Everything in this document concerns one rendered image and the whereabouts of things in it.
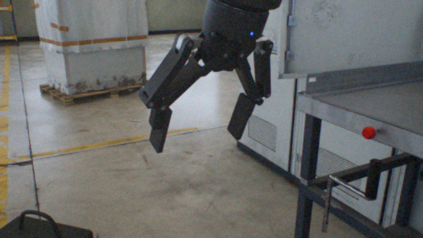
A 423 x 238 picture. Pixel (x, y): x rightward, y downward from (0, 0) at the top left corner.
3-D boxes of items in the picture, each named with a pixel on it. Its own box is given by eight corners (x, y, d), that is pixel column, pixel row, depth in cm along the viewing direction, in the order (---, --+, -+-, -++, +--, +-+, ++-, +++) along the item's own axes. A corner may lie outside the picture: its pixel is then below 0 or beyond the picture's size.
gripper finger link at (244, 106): (239, 92, 55) (243, 92, 55) (226, 129, 59) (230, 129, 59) (250, 103, 53) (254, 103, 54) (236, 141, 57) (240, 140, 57)
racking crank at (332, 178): (317, 230, 113) (328, 141, 104) (325, 227, 115) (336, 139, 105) (360, 263, 99) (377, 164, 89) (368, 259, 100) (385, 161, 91)
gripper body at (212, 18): (250, -9, 47) (230, 54, 52) (195, -16, 43) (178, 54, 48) (286, 13, 43) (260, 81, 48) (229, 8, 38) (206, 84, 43)
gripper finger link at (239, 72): (219, 41, 48) (227, 35, 48) (243, 92, 56) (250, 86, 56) (235, 56, 45) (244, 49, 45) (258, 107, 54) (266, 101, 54)
